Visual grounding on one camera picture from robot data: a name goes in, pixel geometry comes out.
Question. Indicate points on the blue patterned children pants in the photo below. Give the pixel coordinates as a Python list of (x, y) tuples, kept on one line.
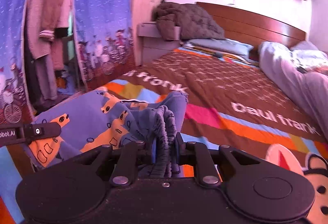
[(110, 126)]

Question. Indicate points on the blue bicycle print curtain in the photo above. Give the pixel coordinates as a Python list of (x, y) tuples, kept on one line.
[(98, 48)]

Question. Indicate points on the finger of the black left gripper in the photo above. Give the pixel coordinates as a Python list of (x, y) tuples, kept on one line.
[(33, 132)]

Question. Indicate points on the pink hanging garment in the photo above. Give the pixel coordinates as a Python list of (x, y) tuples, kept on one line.
[(47, 23)]

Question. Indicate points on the brown wooden headboard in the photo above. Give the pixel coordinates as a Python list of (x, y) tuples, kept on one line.
[(252, 28)]

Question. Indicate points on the colourful cartoon monkey bedspread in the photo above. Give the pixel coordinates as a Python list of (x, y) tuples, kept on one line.
[(228, 103)]

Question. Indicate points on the light blue pillow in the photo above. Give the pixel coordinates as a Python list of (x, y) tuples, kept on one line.
[(226, 45)]

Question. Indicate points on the dark quilted jacket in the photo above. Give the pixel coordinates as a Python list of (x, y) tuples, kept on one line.
[(193, 20)]

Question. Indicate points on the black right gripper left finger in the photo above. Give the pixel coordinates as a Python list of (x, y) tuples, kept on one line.
[(132, 155)]

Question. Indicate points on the grey crumpled blanket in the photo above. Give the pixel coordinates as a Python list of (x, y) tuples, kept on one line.
[(307, 90)]

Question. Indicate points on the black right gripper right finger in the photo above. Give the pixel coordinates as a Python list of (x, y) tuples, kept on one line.
[(199, 157)]

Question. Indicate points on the grey bedside cabinet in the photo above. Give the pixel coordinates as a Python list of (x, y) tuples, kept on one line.
[(153, 45)]

